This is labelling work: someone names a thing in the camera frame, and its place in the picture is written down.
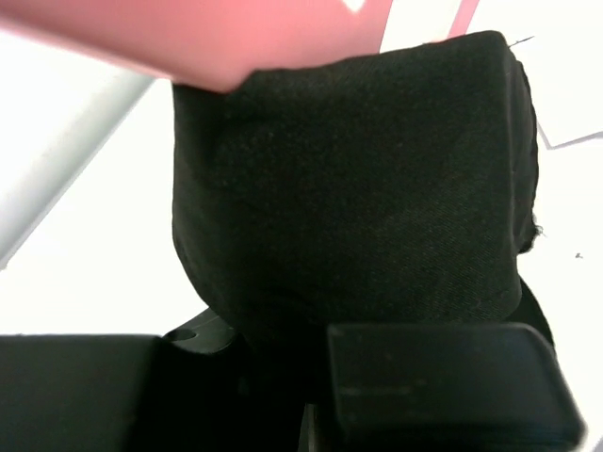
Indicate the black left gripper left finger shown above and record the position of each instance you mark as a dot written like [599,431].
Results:
[184,391]

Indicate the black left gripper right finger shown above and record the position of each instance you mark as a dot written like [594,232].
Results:
[485,387]

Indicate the black shirt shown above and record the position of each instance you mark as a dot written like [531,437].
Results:
[396,187]

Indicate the white metal clothes rack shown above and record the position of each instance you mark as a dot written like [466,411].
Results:
[62,159]

